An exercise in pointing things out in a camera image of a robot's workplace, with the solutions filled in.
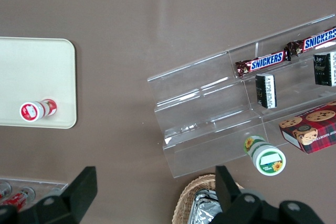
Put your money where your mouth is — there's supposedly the red strawberry yogurt bottle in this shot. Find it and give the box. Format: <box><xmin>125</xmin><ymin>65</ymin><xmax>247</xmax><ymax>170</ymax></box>
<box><xmin>19</xmin><ymin>99</ymin><xmax>58</xmax><ymax>122</ymax></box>

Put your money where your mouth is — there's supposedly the clear acrylic bottle holder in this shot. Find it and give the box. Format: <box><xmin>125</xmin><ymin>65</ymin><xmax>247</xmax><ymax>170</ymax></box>
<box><xmin>0</xmin><ymin>175</ymin><xmax>69</xmax><ymax>206</ymax></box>

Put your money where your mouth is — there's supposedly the wide black snack box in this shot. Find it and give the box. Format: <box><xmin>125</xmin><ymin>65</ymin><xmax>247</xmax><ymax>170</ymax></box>
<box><xmin>313</xmin><ymin>51</ymin><xmax>336</xmax><ymax>88</ymax></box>

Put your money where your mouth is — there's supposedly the beige plastic tray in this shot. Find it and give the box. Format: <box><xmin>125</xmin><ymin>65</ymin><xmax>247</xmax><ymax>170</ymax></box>
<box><xmin>0</xmin><ymin>36</ymin><xmax>78</xmax><ymax>130</ymax></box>

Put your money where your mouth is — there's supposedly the small red drink bottle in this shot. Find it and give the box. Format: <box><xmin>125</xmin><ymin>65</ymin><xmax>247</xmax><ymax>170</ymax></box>
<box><xmin>1</xmin><ymin>187</ymin><xmax>36</xmax><ymax>206</ymax></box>
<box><xmin>0</xmin><ymin>181</ymin><xmax>13</xmax><ymax>200</ymax></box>

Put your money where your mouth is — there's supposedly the woven wicker basket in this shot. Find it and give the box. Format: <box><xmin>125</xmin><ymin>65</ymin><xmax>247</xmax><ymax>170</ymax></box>
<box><xmin>172</xmin><ymin>173</ymin><xmax>245</xmax><ymax>224</ymax></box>

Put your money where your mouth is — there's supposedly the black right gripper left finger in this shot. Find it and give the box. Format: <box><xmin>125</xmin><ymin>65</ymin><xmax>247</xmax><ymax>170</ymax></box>
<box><xmin>33</xmin><ymin>166</ymin><xmax>98</xmax><ymax>224</ymax></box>

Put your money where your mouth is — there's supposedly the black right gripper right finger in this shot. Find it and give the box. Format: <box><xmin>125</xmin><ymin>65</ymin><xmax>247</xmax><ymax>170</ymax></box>
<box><xmin>214</xmin><ymin>165</ymin><xmax>266</xmax><ymax>224</ymax></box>

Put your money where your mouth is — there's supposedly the narrow black snack box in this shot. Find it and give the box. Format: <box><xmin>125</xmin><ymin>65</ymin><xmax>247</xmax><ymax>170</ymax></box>
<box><xmin>255</xmin><ymin>73</ymin><xmax>278</xmax><ymax>110</ymax></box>

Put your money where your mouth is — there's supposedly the red plaid cookie box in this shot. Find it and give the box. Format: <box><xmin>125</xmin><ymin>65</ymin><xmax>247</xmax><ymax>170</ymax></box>
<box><xmin>278</xmin><ymin>100</ymin><xmax>336</xmax><ymax>154</ymax></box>

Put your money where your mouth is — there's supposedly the green sunflower yogurt bottle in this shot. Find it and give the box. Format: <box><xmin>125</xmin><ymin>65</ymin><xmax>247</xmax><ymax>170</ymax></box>
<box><xmin>244</xmin><ymin>135</ymin><xmax>287</xmax><ymax>176</ymax></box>

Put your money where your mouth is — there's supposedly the Snickers chocolate bar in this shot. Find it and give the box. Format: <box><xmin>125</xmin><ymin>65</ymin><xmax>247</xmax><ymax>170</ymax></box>
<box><xmin>235</xmin><ymin>49</ymin><xmax>292</xmax><ymax>78</ymax></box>
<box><xmin>285</xmin><ymin>26</ymin><xmax>336</xmax><ymax>57</ymax></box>

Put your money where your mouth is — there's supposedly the clear acrylic tiered display stand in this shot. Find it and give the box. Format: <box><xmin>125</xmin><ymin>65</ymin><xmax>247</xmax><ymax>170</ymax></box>
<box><xmin>146</xmin><ymin>13</ymin><xmax>336</xmax><ymax>179</ymax></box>

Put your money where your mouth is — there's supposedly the foil-wrapped sandwich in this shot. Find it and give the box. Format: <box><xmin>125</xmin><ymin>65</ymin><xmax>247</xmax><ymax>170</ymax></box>
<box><xmin>191</xmin><ymin>188</ymin><xmax>224</xmax><ymax>224</ymax></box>

